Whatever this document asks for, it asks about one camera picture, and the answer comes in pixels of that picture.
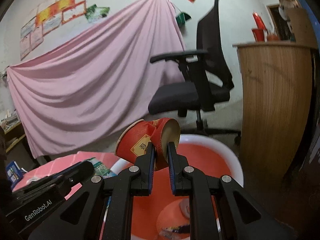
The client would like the red hanging decoration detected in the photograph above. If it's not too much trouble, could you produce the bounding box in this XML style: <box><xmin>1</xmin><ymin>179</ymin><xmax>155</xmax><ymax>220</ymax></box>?
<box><xmin>252</xmin><ymin>11</ymin><xmax>267</xmax><ymax>29</ymax></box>

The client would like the wooden shelf desk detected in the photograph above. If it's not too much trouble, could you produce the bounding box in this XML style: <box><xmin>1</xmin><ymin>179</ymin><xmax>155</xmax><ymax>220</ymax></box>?
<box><xmin>2</xmin><ymin>121</ymin><xmax>30</xmax><ymax>160</ymax></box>

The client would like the green photo print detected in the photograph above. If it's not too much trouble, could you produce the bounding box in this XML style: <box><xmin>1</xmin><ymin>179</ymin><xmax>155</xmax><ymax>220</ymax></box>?
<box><xmin>85</xmin><ymin>4</ymin><xmax>98</xmax><ymax>22</ymax></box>
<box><xmin>94</xmin><ymin>6</ymin><xmax>110</xmax><ymax>19</ymax></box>

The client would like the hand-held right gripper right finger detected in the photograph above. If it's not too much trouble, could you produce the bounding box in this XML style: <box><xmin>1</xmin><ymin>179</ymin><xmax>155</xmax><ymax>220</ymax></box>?
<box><xmin>167</xmin><ymin>141</ymin><xmax>293</xmax><ymax>240</ymax></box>

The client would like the wooden frame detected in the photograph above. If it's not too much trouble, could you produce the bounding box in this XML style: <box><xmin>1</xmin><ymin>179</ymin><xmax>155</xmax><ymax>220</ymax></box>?
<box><xmin>266</xmin><ymin>3</ymin><xmax>292</xmax><ymax>41</ymax></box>

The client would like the green white plastic wrapper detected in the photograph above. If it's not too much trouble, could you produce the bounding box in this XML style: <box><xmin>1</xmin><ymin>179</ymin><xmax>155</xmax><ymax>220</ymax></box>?
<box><xmin>87</xmin><ymin>157</ymin><xmax>118</xmax><ymax>179</ymax></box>

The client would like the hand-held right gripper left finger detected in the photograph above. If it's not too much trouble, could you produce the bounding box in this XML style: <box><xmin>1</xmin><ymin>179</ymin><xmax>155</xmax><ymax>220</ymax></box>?
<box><xmin>27</xmin><ymin>142</ymin><xmax>157</xmax><ymax>240</ymax></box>

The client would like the blue cardboard box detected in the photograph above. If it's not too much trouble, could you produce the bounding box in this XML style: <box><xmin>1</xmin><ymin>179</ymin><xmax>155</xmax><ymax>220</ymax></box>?
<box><xmin>5</xmin><ymin>161</ymin><xmax>22</xmax><ymax>185</ymax></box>

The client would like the pink trash bin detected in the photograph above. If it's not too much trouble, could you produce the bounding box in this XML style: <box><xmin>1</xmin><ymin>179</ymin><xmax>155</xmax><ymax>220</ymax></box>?
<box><xmin>105</xmin><ymin>134</ymin><xmax>244</xmax><ymax>240</ymax></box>

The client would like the small red cup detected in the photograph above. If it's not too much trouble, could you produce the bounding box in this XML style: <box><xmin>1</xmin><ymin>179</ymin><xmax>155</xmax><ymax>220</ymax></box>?
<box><xmin>251</xmin><ymin>28</ymin><xmax>266</xmax><ymax>43</ymax></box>

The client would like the red paper cup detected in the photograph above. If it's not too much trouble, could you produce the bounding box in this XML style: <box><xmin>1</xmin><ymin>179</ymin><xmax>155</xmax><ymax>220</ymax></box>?
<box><xmin>115</xmin><ymin>117</ymin><xmax>181</xmax><ymax>172</ymax></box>

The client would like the pink hanging cloth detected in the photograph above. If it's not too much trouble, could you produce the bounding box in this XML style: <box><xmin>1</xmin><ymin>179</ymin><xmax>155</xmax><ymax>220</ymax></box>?
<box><xmin>6</xmin><ymin>0</ymin><xmax>187</xmax><ymax>159</ymax></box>

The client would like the green hanging bag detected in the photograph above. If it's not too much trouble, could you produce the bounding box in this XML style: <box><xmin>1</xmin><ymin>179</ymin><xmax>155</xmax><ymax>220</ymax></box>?
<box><xmin>175</xmin><ymin>12</ymin><xmax>192</xmax><ymax>27</ymax></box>

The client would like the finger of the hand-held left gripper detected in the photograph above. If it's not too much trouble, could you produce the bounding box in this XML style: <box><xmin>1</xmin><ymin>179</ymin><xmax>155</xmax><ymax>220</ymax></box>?
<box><xmin>49</xmin><ymin>162</ymin><xmax>84</xmax><ymax>178</ymax></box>
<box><xmin>59</xmin><ymin>160</ymin><xmax>95</xmax><ymax>200</ymax></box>

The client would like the stack of books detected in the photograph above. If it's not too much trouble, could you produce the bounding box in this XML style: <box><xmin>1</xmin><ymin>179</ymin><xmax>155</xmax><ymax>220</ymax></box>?
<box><xmin>0</xmin><ymin>110</ymin><xmax>22</xmax><ymax>130</ymax></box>

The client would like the wooden cabinet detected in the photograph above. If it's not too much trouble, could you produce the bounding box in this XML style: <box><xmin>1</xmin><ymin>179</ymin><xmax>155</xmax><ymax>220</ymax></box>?
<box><xmin>232</xmin><ymin>42</ymin><xmax>318</xmax><ymax>180</ymax></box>

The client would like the black office chair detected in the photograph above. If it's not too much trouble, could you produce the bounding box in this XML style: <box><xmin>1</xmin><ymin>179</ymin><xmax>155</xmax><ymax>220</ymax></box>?
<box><xmin>147</xmin><ymin>0</ymin><xmax>242</xmax><ymax>145</ymax></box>

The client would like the group of wall certificates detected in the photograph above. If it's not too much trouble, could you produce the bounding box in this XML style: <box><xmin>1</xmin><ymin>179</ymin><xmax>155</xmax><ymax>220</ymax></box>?
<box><xmin>19</xmin><ymin>0</ymin><xmax>87</xmax><ymax>60</ymax></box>

